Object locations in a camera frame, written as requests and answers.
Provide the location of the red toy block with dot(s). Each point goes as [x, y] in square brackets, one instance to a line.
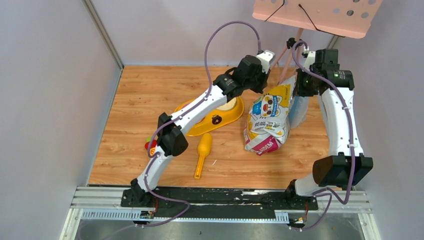
[150, 143]

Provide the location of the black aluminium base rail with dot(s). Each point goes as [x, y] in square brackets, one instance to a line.
[212, 205]

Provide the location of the yellow double pet feeder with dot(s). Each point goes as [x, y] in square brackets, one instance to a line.
[217, 119]

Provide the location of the yellow toy block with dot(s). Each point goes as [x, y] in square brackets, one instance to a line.
[151, 152]

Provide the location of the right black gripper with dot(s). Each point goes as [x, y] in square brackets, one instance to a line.
[299, 91]

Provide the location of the cream bowl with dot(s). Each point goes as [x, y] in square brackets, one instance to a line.
[228, 106]

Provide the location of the pink music stand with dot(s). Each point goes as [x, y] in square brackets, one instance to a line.
[342, 18]

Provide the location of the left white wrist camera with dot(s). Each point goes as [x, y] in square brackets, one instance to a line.
[266, 58]

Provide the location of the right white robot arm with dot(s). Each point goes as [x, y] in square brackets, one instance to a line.
[346, 164]

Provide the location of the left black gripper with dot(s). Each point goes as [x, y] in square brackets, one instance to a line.
[261, 79]

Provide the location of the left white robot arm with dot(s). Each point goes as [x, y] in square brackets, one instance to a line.
[172, 129]

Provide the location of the pet food bag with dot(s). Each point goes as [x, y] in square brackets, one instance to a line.
[267, 124]

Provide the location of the yellow plastic scoop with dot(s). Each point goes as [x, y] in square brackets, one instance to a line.
[203, 149]

